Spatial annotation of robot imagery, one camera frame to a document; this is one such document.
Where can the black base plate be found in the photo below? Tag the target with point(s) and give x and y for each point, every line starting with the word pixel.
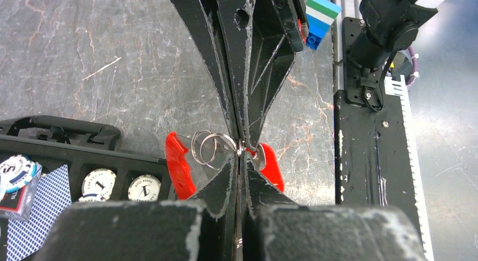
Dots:
pixel 371 157

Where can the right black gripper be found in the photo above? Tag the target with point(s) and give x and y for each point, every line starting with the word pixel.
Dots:
pixel 248 47

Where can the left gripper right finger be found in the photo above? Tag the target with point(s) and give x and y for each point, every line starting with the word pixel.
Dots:
pixel 274 227

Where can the red key tag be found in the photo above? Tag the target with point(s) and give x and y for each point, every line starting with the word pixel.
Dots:
pixel 266 160

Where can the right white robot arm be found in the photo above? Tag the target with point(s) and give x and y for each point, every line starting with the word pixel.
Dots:
pixel 390 26

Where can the white cable comb rail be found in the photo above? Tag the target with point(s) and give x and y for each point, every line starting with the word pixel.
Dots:
pixel 399 88

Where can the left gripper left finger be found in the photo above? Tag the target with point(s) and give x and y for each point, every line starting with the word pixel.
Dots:
pixel 200 228

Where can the red keyring carabiner with rings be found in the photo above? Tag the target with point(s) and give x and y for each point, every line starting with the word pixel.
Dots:
pixel 192 161

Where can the black poker chip case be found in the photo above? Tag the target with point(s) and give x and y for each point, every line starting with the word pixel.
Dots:
pixel 83 147

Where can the blue green brick stack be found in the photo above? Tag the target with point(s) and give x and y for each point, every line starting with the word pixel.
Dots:
pixel 320 14

